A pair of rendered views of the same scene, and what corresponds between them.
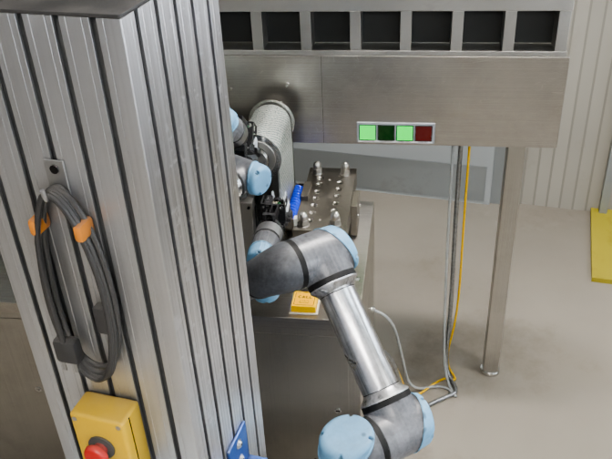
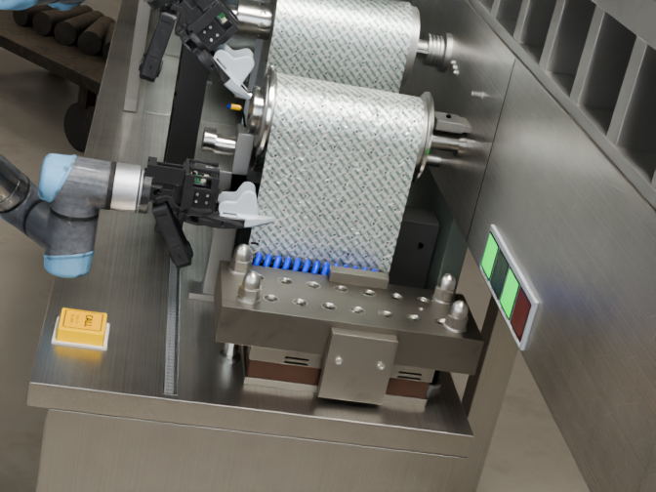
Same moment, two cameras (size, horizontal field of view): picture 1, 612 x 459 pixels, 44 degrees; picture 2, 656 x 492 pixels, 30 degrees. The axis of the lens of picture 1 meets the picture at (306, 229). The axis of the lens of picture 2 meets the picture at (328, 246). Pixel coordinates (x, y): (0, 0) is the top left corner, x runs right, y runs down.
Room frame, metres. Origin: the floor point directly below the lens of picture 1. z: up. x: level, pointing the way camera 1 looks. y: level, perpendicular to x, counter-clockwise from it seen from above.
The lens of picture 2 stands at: (1.46, -1.66, 1.82)
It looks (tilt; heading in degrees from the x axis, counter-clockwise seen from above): 23 degrees down; 70
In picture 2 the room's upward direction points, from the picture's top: 12 degrees clockwise
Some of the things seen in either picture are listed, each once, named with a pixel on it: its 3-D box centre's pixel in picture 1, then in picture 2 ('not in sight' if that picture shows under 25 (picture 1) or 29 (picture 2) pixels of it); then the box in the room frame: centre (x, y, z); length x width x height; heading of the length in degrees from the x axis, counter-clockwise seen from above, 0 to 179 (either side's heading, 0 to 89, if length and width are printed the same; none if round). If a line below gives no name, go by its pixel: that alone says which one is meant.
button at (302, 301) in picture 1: (304, 301); (82, 327); (1.71, 0.01, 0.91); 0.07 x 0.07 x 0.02; 80
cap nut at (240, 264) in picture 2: (303, 219); (241, 257); (1.94, 0.01, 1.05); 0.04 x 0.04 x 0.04
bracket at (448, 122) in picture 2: not in sight; (451, 121); (2.26, 0.08, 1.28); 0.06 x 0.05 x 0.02; 170
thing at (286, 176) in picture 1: (286, 180); (328, 219); (2.08, 0.05, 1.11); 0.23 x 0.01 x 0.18; 170
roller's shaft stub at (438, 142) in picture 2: not in sight; (442, 141); (2.26, 0.08, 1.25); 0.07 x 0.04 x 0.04; 170
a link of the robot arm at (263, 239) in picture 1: (263, 251); (77, 183); (1.69, 0.12, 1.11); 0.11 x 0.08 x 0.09; 170
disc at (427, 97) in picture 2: (271, 121); (419, 137); (2.22, 0.09, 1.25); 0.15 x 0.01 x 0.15; 80
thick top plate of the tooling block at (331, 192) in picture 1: (326, 205); (346, 316); (2.10, -0.07, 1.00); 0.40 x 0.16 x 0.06; 170
